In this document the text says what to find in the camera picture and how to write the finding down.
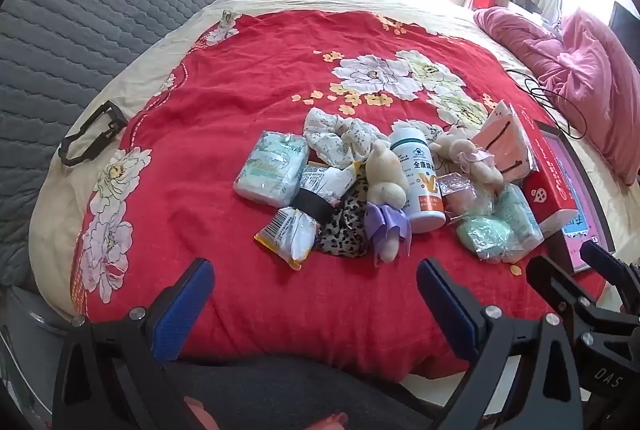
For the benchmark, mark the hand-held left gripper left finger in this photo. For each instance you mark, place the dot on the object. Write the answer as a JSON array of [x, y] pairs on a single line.
[[182, 305]]

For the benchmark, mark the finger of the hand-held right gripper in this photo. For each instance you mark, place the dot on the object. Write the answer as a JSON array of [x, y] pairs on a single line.
[[555, 282], [607, 262]]

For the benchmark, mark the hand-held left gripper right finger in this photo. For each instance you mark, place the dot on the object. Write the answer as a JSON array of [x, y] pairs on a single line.
[[445, 305]]

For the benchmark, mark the dark framed pink shallow box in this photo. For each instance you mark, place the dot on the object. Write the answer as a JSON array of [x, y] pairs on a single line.
[[580, 195]]

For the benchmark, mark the teal tissue pack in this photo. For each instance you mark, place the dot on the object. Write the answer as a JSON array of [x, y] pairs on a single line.
[[517, 215]]

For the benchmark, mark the green sponge clear packet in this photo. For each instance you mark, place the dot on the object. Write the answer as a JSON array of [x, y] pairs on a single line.
[[485, 235]]

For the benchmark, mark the pink puff clear packet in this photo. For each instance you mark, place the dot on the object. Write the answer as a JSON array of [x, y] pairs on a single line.
[[465, 200]]

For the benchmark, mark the leopard print scrunchie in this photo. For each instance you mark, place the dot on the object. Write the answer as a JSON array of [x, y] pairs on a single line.
[[345, 230]]

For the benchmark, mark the yellow white snack packet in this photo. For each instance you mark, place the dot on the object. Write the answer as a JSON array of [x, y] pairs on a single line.
[[290, 235]]

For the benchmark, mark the cream plush rabbit purple bow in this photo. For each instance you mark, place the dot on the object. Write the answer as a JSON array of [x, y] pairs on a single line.
[[385, 180]]

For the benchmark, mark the pink pouch packet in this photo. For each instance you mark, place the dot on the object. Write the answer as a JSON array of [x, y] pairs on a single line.
[[500, 149]]

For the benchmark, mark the small plush bear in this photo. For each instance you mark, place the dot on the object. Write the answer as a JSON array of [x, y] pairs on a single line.
[[465, 149]]

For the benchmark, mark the green white tissue packet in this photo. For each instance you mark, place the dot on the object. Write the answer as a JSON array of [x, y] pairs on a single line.
[[270, 169]]

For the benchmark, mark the white snack packet black band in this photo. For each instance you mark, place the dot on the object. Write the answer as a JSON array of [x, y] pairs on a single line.
[[325, 180]]

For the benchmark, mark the white floral scrunchie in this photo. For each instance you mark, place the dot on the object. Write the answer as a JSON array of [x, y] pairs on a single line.
[[330, 134]]

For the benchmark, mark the person's left hand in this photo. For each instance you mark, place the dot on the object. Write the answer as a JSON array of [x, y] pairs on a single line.
[[330, 422]]

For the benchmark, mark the white plastic bottle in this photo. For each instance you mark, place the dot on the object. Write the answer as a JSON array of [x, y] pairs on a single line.
[[420, 180]]

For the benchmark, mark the person's dark grey pants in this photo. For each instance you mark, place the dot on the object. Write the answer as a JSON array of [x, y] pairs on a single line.
[[300, 390]]

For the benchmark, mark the pink duvet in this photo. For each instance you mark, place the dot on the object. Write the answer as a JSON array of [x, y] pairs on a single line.
[[590, 74]]

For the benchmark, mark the red floral blanket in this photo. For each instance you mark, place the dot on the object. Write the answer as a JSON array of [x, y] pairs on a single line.
[[225, 84]]

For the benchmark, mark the black television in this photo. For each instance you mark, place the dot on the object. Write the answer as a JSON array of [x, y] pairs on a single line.
[[625, 27]]

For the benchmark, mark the grey quilted headboard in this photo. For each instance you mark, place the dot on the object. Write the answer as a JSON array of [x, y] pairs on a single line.
[[75, 9]]

